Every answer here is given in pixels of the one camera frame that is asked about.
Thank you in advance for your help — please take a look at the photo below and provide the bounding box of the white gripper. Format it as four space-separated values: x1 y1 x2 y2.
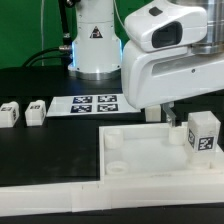
121 0 224 127

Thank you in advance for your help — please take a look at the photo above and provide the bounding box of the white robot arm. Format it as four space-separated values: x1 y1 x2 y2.
69 0 224 119

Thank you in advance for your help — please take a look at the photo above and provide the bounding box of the white front fence bar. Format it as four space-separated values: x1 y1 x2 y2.
0 173 224 217

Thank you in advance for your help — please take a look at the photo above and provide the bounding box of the white square tabletop part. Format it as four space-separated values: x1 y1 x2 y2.
99 122 223 179

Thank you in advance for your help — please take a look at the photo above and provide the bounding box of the white sheet with markers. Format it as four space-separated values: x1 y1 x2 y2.
47 94 139 117

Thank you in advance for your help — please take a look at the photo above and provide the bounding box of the black cable bundle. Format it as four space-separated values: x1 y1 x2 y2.
21 0 78 68

